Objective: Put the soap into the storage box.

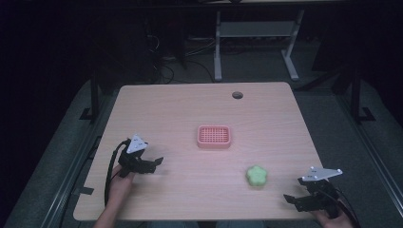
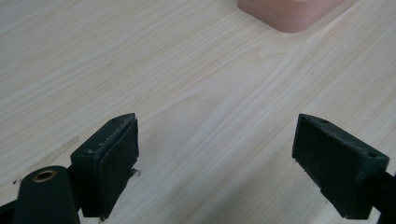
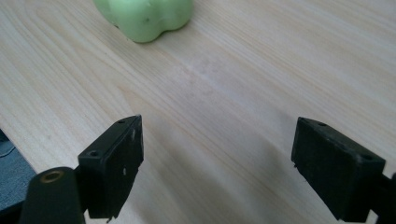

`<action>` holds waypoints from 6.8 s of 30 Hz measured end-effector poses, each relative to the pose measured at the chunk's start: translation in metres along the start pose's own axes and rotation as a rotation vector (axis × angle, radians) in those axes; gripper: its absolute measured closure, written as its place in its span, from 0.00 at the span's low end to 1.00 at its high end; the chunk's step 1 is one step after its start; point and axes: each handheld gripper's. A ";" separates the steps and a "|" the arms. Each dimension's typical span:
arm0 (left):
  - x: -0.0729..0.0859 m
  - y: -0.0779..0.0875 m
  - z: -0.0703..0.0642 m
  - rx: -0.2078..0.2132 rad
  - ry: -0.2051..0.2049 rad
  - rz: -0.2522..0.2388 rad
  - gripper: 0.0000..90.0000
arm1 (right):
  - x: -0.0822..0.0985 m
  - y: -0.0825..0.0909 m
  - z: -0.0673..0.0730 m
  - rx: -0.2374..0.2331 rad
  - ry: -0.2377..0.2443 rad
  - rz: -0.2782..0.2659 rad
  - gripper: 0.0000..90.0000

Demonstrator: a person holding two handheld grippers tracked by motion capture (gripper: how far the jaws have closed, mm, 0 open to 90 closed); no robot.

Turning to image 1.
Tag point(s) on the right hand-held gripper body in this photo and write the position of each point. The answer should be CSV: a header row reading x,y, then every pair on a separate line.
x,y
323,193

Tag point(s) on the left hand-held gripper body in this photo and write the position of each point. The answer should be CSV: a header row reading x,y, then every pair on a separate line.
x,y
130,163

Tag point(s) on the green flower-shaped soap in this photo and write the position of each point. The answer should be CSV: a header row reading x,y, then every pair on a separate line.
x,y
256,175

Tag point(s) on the pink soap dish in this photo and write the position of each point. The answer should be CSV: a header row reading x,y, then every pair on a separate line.
x,y
214,136

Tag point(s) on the person's left hand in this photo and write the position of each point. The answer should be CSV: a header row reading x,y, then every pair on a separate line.
x,y
121,185

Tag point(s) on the person's right hand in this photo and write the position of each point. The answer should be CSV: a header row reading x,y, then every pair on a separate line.
x,y
332,222

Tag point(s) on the black metal stand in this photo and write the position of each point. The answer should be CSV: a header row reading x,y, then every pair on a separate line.
x,y
356,95
94,95

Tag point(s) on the white metal stand frame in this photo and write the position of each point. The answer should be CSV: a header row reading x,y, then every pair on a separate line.
x,y
256,29

